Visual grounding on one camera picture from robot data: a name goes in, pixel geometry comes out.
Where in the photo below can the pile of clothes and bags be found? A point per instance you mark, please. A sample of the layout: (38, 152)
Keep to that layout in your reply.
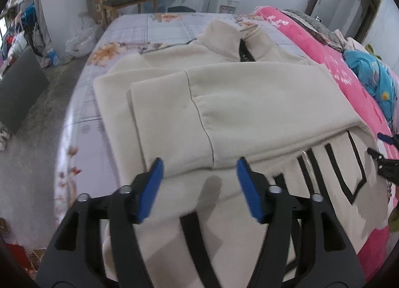
(18, 41)

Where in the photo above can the white sneakers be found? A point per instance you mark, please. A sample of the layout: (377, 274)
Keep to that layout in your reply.
(3, 133)

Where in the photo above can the grey board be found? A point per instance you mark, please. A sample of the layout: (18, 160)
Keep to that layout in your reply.
(21, 94)

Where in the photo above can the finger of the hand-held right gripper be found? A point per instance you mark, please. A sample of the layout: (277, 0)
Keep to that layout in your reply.
(386, 139)
(388, 166)

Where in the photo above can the plaid floral bed sheet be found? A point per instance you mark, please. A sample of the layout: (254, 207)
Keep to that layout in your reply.
(168, 32)

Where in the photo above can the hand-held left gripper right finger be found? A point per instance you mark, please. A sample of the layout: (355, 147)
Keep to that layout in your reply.
(249, 194)

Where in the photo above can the blue floral quilt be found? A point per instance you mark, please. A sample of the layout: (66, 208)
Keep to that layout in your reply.
(371, 76)

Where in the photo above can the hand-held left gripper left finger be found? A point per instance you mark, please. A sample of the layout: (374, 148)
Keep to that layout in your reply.
(149, 191)

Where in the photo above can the pink floral blanket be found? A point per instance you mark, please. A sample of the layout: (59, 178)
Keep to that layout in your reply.
(330, 54)

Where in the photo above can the red object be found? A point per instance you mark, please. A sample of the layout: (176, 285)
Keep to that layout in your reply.
(17, 255)

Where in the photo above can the beige zip jacket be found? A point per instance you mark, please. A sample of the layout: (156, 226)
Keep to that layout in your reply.
(249, 104)

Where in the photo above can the white water dispenser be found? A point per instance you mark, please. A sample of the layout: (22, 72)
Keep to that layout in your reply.
(223, 4)

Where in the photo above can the grey patterned pillow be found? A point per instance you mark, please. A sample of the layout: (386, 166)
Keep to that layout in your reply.
(314, 27)

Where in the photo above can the white plastic bag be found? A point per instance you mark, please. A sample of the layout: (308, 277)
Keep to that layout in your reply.
(81, 40)

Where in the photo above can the green fabric item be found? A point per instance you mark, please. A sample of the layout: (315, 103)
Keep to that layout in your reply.
(374, 51)

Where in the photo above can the blue plastic bag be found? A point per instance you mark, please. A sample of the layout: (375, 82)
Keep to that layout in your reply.
(53, 57)

